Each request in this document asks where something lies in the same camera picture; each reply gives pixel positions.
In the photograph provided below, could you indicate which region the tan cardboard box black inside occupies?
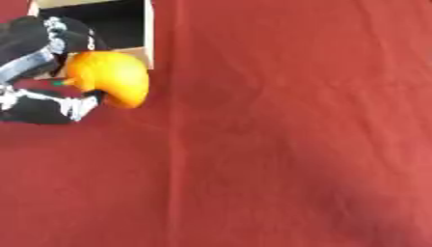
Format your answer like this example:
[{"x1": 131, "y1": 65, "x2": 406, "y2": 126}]
[{"x1": 25, "y1": 0, "x2": 157, "y2": 80}]

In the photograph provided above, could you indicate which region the orange toy fruit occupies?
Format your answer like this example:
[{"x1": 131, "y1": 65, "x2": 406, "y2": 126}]
[{"x1": 52, "y1": 50, "x2": 152, "y2": 110}]

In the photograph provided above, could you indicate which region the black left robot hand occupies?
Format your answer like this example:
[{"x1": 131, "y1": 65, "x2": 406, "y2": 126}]
[{"x1": 0, "y1": 14, "x2": 110, "y2": 125}]

